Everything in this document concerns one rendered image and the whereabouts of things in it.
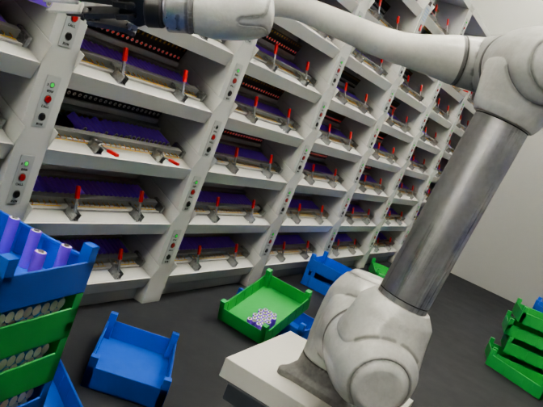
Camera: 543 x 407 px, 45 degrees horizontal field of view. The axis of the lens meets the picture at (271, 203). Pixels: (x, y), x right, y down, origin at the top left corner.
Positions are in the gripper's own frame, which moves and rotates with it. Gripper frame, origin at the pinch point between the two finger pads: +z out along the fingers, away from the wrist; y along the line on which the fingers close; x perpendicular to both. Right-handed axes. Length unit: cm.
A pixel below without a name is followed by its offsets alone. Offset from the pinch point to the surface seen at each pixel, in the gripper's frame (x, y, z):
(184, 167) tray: 24, 79, -14
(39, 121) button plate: -4.8, 29.8, 11.2
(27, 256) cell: -54, 7, -6
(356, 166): 109, 173, -83
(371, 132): 122, 160, -89
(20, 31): 7.1, 14.0, 14.6
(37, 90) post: -1.8, 23.0, 10.7
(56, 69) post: 3.8, 21.5, 7.4
